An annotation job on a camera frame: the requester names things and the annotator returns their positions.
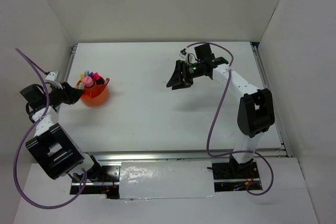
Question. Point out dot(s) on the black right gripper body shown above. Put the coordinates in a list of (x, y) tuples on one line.
[(193, 71)]

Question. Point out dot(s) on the yellow highlighter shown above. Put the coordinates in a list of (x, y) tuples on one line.
[(82, 76)]

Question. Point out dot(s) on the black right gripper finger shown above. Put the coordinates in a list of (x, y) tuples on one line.
[(175, 80), (182, 85)]

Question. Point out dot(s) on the white and yellow eraser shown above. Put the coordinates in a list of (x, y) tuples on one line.
[(81, 86)]

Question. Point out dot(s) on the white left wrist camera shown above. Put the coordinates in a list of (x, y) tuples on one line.
[(52, 78)]

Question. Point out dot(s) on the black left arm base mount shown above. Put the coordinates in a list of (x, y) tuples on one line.
[(99, 173)]

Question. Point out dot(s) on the pink highlighter black cap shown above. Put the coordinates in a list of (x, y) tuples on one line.
[(98, 79)]

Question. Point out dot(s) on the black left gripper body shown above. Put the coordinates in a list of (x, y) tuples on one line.
[(59, 96)]

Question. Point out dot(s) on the purple marker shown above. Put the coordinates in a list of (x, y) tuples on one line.
[(92, 74)]

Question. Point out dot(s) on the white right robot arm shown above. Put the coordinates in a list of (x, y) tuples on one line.
[(255, 111)]

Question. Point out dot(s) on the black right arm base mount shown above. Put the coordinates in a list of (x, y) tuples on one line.
[(234, 170)]

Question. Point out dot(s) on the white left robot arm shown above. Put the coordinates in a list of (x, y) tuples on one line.
[(51, 147)]

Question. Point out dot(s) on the orange round organizer container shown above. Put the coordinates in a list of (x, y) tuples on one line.
[(94, 96)]

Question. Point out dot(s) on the pink eraser in container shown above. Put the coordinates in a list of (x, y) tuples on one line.
[(88, 82)]

